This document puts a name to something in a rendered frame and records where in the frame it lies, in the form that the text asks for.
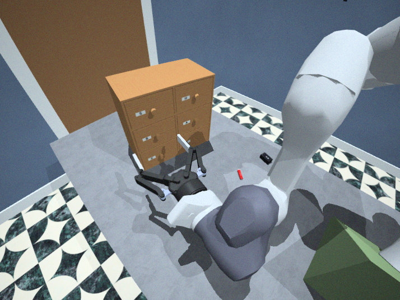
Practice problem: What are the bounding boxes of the brown wooden drawer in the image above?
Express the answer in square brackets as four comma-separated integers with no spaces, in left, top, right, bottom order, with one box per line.
[132,116,176,152]
[175,77,213,113]
[179,124,209,153]
[176,103,211,135]
[123,88,174,129]
[139,138,178,170]

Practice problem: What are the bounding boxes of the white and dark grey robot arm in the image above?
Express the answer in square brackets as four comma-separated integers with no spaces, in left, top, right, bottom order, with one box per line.
[167,17,400,281]

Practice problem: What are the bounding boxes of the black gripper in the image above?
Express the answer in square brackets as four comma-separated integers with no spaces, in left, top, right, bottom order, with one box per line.
[133,134,207,202]

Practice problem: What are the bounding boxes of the brown wooden chest of drawers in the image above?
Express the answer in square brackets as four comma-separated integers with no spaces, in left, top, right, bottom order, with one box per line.
[105,58,215,170]

